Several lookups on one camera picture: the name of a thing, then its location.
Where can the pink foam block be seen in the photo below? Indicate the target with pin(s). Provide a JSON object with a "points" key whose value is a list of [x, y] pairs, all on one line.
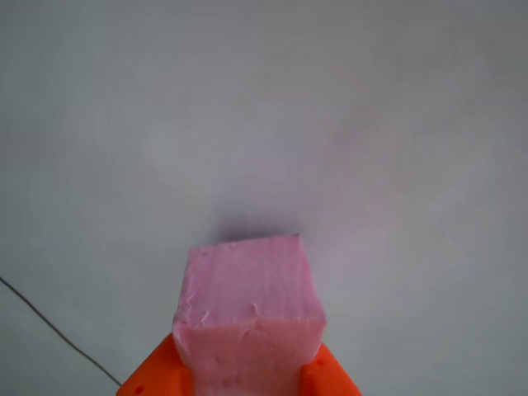
{"points": [[247, 297]]}

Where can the white paper sheet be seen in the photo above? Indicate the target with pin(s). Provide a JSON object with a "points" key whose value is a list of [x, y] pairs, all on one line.
{"points": [[264, 103]]}

